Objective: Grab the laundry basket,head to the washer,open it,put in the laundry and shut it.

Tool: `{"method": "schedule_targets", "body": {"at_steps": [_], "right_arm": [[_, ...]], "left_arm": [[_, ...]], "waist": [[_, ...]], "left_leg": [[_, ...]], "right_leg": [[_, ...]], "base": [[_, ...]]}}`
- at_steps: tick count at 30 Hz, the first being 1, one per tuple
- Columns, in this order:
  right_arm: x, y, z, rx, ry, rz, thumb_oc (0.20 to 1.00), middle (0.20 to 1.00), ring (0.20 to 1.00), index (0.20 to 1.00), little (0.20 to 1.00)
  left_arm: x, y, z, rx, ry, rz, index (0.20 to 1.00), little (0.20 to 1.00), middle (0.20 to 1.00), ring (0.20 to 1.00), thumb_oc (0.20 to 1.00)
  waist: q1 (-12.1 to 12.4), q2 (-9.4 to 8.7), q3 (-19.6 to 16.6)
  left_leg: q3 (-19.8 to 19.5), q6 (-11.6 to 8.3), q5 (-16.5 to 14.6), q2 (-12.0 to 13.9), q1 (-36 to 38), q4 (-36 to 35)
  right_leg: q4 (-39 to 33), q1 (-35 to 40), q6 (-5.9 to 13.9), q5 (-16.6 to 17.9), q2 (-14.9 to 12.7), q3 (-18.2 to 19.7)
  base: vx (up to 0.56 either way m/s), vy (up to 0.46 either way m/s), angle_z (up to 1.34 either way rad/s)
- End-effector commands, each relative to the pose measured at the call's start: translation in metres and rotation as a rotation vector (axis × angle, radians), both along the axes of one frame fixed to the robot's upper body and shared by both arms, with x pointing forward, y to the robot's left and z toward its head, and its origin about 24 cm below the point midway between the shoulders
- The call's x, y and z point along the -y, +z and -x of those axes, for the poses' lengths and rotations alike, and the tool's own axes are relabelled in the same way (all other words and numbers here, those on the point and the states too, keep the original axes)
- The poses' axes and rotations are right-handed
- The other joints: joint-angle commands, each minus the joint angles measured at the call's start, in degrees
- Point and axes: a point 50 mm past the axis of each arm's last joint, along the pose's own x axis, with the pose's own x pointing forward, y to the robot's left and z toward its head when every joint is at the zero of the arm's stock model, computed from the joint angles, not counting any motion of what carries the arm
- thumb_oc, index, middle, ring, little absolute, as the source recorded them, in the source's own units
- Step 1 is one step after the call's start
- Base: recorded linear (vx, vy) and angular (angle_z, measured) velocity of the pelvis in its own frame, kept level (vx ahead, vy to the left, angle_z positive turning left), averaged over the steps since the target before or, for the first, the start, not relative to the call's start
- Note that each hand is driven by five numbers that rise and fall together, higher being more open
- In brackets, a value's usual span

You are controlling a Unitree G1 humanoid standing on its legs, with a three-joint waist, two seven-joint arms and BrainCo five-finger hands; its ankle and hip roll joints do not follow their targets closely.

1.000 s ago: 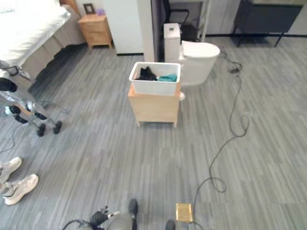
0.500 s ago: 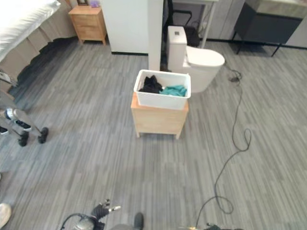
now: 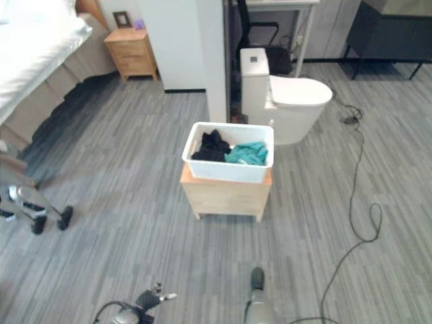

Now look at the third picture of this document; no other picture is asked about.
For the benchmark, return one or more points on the white plastic laundry basket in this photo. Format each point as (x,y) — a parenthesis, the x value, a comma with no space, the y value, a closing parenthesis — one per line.
(229,168)

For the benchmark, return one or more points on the teal garment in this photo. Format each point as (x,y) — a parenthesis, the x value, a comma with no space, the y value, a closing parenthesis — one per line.
(249,153)

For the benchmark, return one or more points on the black office chair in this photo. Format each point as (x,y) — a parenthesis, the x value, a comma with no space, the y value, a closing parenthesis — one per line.
(256,27)

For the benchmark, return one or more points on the rolling metal stand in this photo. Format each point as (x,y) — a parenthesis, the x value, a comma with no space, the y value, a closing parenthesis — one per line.
(27,199)

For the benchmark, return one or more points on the bed with white sheet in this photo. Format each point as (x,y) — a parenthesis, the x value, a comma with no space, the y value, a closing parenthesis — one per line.
(30,64)

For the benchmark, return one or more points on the dark grey sofa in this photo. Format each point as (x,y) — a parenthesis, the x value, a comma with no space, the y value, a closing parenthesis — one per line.
(391,32)

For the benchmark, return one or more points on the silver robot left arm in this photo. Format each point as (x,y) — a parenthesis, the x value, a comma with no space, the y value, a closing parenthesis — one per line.
(126,316)

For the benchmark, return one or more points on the black garment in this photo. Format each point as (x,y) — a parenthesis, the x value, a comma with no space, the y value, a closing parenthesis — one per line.
(211,146)

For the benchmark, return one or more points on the small purple box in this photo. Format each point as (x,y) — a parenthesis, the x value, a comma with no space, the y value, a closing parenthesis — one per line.
(139,25)

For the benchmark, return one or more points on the dark picture frame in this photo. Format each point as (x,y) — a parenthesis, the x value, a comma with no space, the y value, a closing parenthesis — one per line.
(121,19)

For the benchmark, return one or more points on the black bag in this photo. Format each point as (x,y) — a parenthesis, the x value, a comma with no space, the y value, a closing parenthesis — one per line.
(279,60)

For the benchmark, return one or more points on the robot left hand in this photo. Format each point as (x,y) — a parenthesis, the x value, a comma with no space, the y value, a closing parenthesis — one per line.
(148,298)

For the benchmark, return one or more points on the white toilet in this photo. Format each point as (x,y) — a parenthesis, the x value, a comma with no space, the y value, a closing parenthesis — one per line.
(283,98)

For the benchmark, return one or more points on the white desk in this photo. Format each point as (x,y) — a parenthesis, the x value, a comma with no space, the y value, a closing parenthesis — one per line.
(300,20)

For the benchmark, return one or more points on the small light wood cabinet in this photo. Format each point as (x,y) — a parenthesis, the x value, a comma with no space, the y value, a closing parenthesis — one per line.
(227,198)

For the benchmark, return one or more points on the wooden nightstand with drawers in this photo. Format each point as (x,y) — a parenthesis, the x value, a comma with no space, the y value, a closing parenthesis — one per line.
(132,52)

